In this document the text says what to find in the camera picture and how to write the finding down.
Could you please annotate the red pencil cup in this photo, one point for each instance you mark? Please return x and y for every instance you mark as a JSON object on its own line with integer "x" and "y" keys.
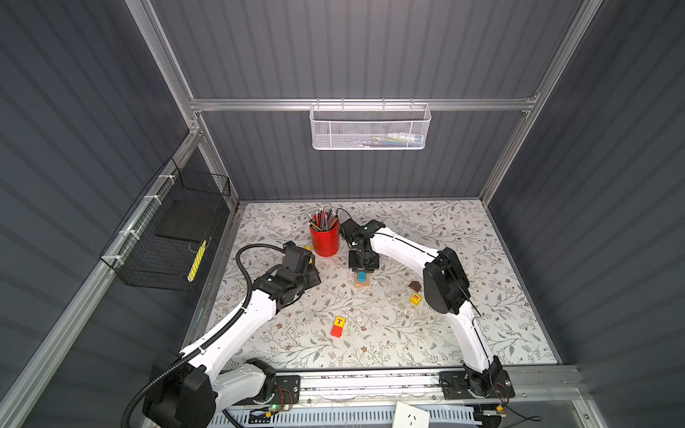
{"x": 325, "y": 243}

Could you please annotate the black wire wall basket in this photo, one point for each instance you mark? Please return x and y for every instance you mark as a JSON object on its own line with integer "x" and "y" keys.
{"x": 139, "y": 258}

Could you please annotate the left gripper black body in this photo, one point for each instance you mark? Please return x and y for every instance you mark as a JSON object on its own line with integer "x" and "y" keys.
{"x": 309, "y": 279}

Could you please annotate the white wire mesh basket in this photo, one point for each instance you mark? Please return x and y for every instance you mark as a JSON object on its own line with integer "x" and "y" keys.
{"x": 338, "y": 127}

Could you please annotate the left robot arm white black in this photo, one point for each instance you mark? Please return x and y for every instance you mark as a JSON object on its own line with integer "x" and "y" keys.
{"x": 187, "y": 388}

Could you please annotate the coloured pencils bunch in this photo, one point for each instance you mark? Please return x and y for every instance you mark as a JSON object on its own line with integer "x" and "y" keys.
{"x": 324, "y": 220}

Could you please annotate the red yellow T block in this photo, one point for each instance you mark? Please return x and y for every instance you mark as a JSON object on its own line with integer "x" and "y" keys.
{"x": 338, "y": 327}

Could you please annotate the yellow marker in black basket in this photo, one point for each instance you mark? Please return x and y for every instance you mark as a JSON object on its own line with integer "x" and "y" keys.
{"x": 197, "y": 262}

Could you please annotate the markers in white basket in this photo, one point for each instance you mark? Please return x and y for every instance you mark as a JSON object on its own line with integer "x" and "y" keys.
{"x": 394, "y": 140}

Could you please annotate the white power socket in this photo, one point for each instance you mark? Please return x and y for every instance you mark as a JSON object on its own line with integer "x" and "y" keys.
{"x": 407, "y": 416}

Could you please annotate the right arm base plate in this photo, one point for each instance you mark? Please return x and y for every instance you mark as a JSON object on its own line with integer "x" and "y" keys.
{"x": 461, "y": 384}

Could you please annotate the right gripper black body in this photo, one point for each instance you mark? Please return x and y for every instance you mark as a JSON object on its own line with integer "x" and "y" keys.
{"x": 365, "y": 263}

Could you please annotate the small yellow cube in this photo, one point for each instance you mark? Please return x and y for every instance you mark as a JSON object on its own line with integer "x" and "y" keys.
{"x": 416, "y": 299}

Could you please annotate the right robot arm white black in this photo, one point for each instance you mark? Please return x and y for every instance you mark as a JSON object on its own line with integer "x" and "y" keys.
{"x": 446, "y": 290}

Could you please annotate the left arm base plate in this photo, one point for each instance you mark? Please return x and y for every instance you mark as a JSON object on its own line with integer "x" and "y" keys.
{"x": 279, "y": 390}

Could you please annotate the black pad in basket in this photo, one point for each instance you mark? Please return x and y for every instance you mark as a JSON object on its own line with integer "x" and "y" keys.
{"x": 186, "y": 221}

